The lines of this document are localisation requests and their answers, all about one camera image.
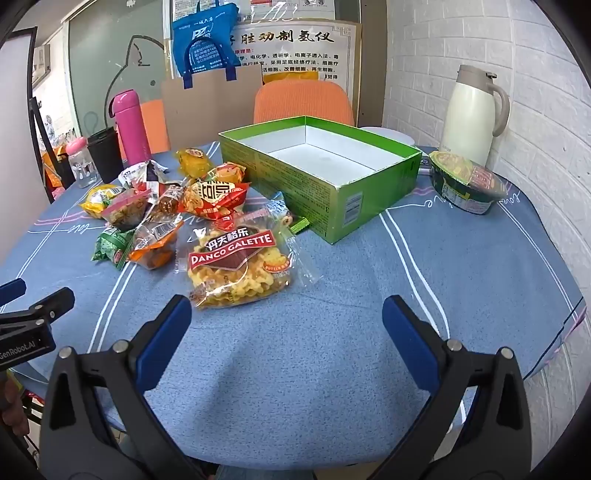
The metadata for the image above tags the cream thermos jug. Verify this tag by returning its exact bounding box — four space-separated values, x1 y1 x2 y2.
438 65 511 169

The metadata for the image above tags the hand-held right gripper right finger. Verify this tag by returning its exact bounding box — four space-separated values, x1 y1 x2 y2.
365 295 546 480

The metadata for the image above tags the white panel with black frame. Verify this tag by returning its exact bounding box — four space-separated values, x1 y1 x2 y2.
0 25 38 287

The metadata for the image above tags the large waffle cookie packet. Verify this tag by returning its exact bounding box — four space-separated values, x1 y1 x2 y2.
177 208 324 311

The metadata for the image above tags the white plate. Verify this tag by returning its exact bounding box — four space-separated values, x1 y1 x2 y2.
359 126 416 147

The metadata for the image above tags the person's left hand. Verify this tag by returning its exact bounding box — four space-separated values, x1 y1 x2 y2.
0 381 23 430

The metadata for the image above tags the brown paper bag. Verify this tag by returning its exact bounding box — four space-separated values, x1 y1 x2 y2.
161 65 264 151

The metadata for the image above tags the pink-edged clear snack packet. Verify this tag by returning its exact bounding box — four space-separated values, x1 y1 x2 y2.
100 188 154 230

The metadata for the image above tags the small colourful snack packet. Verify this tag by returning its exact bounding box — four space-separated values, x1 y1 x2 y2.
265 193 311 235

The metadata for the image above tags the blue striped tablecloth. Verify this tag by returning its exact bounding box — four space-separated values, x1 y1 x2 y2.
0 138 587 472

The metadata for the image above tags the instant noodle bowl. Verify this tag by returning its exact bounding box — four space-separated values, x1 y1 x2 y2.
429 151 509 217

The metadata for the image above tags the clear bottle with pink lid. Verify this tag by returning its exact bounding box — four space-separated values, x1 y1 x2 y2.
66 136 98 189

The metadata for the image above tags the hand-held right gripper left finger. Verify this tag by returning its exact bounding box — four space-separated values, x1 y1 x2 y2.
39 294 218 480

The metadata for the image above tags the yellow cake packet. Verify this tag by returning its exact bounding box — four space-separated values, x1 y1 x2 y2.
177 147 214 180

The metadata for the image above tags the brown snack packet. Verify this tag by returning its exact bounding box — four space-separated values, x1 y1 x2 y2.
150 184 188 220

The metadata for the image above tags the large yellow snack packet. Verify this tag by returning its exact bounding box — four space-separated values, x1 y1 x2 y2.
79 184 125 220

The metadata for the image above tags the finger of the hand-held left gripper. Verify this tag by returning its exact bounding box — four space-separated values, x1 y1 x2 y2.
0 278 27 306
0 287 75 330

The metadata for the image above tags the red-orange crisp packet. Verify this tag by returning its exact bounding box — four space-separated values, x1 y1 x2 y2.
179 179 252 219

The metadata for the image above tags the white air conditioner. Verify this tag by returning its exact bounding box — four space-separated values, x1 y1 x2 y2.
32 45 51 77

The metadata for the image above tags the green cardboard box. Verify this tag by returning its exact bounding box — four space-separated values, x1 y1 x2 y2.
218 115 423 244

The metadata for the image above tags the black cup with lid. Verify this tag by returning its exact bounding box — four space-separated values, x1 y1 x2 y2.
87 128 124 183

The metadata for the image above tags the wall poster with black writing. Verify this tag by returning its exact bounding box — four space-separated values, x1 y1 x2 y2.
231 18 363 125

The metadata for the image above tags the pink thermos bottle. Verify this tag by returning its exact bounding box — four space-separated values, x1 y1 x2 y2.
111 90 151 164

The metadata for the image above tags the green snack packet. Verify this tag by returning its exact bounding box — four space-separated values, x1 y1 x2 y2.
91 225 136 271

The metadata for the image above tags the blue tote bag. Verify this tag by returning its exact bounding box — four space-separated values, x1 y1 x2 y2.
172 0 243 89

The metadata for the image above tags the clear packet of brown snacks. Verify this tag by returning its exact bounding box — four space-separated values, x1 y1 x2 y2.
128 218 184 271

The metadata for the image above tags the black stand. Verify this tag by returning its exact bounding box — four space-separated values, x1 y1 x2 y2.
28 97 65 204

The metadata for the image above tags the orange snack packet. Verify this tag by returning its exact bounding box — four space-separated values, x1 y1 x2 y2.
207 161 249 185

